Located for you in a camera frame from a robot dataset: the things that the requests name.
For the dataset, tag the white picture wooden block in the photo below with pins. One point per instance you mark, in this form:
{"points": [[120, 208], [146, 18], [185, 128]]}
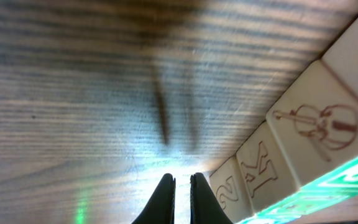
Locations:
{"points": [[230, 191]]}

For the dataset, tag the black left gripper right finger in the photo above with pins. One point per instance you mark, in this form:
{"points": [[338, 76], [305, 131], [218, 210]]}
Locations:
{"points": [[205, 209]]}

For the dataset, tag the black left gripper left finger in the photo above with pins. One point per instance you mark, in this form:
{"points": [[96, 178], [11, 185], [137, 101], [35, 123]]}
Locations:
{"points": [[160, 208]]}

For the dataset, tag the green letter wooden block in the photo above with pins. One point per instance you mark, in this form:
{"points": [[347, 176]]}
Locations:
{"points": [[315, 124]]}

